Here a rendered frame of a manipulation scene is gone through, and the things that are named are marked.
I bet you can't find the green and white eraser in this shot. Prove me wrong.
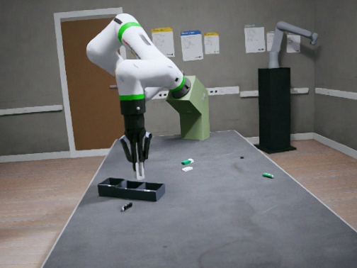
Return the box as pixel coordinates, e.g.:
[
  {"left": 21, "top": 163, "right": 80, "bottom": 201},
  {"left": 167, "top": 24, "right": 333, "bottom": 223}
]
[{"left": 181, "top": 159, "right": 193, "bottom": 165}]

